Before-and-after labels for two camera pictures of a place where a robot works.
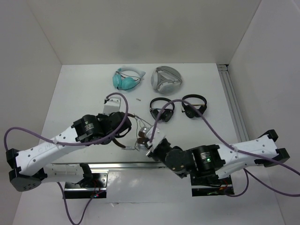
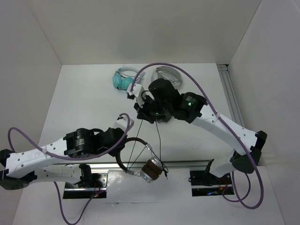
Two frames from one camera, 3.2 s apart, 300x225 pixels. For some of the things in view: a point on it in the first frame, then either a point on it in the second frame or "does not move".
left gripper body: [102, 116] → [116, 152]
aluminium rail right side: [232, 102] does not move
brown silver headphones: [142, 140] → [153, 168]
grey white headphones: [166, 79] does not move
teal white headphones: [126, 78] does not move
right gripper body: [158, 152] → [151, 108]
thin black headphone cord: [133, 116] → [159, 159]
